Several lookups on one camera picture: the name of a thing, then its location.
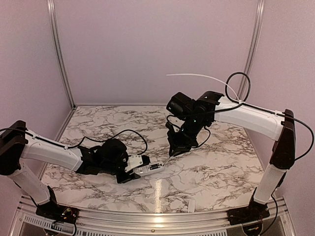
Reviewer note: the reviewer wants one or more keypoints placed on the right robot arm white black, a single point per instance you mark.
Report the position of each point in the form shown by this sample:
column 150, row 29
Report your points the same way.
column 213, row 106

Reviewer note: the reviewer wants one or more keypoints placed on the aluminium front rail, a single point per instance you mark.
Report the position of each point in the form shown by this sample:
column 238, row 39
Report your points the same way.
column 92, row 222

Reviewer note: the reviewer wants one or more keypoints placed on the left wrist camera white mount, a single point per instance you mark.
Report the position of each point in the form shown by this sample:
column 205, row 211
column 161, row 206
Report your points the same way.
column 135, row 161

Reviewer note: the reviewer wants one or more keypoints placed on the white battery cover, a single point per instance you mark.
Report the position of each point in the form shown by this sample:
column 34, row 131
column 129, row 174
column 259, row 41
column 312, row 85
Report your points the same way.
column 191, row 206

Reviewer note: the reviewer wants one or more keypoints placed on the white zip tie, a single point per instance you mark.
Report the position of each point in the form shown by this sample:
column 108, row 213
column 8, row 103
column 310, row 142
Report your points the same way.
column 206, row 79

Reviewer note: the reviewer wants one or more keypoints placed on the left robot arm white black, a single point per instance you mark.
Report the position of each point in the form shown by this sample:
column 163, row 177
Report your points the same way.
column 17, row 144

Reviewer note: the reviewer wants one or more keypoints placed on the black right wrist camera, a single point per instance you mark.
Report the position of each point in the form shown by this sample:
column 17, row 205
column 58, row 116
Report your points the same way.
column 179, row 105

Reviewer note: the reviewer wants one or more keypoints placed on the aluminium frame post left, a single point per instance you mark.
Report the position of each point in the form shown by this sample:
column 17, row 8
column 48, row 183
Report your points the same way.
column 58, row 50

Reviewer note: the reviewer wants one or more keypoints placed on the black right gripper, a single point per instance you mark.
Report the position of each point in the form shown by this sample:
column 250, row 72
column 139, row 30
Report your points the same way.
column 177, row 147

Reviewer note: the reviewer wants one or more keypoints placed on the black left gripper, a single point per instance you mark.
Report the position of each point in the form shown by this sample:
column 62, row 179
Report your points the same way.
column 121, row 179

